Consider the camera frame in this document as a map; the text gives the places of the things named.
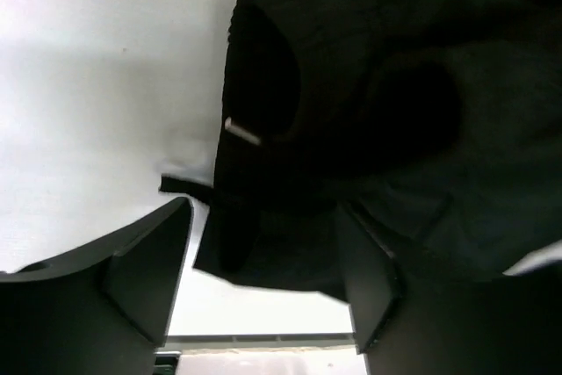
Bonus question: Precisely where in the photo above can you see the black shorts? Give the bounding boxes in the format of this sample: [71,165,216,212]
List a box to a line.
[161,0,561,300]

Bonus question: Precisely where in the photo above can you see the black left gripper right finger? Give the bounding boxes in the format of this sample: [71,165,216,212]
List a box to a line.
[335,205,561,374]

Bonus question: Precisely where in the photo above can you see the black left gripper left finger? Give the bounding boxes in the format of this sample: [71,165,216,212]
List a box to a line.
[1,198,192,375]

